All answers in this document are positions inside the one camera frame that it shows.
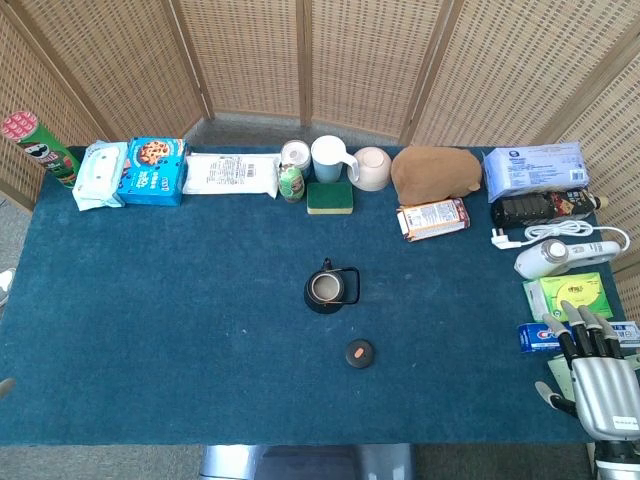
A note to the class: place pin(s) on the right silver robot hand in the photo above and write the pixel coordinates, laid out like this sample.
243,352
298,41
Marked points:
605,390

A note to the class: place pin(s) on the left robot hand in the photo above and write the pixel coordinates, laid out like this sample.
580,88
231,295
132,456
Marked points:
6,388

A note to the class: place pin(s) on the black teapot lid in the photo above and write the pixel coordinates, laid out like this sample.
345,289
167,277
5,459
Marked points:
359,354

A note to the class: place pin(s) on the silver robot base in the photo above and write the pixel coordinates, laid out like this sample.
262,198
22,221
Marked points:
305,462

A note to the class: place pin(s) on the black teapot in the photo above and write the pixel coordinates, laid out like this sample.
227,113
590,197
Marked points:
325,287

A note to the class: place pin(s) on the blue Crest toothpaste box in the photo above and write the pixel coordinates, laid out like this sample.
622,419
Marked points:
537,337

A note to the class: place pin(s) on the green yellow tea box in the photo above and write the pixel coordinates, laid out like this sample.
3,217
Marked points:
570,295

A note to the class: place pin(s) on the white shoe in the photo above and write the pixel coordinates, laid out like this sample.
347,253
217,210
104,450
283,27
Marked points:
6,286

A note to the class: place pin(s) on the white handheld electric device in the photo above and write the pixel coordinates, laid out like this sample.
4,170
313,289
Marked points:
550,257

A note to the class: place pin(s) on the dark blue table cloth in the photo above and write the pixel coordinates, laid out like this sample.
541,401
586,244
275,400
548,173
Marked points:
150,300

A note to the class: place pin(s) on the dark snack bag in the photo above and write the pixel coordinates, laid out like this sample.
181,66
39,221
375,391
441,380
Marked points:
540,207

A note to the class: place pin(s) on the lilac tissue pack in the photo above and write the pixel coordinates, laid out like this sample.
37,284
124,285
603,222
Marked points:
535,170

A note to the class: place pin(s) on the white wet wipes pack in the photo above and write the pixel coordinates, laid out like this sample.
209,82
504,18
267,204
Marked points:
100,175

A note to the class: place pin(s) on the green Pringles can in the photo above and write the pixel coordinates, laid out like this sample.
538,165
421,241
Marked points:
47,152

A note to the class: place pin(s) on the brown orange snack package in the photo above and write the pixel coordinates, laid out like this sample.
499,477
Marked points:
432,219

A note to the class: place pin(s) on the blue cookie box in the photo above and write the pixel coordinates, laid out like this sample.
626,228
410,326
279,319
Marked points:
152,172

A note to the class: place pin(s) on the brown plush toy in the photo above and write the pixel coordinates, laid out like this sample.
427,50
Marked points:
435,172

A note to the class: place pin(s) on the white plastic package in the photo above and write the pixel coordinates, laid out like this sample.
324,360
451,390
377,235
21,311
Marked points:
230,174

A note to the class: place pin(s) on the cream ceramic cup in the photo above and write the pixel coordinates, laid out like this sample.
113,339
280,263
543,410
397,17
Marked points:
372,167

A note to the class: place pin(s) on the green yellow sponge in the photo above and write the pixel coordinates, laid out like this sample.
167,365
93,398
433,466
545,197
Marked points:
330,197

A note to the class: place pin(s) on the small green bottle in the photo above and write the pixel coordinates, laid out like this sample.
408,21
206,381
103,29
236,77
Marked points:
291,184

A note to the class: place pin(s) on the bamboo folding screen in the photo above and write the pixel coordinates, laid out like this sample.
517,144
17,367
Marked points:
250,50

